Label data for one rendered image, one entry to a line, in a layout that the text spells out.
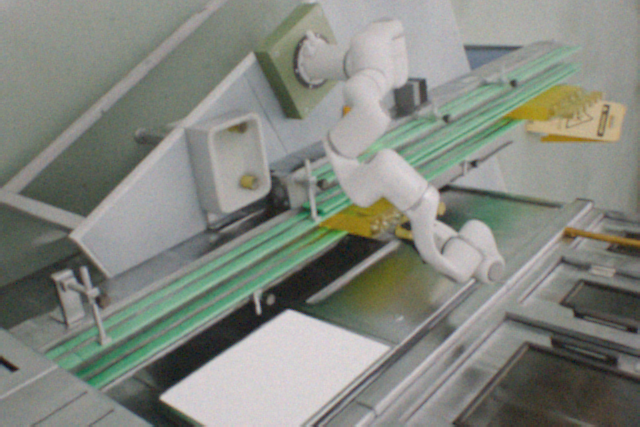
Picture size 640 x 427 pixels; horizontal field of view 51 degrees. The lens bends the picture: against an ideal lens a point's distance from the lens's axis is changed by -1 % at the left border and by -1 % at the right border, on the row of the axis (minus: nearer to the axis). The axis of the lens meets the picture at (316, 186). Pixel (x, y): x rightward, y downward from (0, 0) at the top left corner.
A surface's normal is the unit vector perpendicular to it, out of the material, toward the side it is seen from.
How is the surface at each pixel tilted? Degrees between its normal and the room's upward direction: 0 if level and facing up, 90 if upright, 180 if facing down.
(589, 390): 90
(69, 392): 90
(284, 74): 3
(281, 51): 3
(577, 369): 90
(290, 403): 90
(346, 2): 0
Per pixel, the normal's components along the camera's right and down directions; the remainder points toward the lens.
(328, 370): -0.12, -0.93
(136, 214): 0.75, 0.15
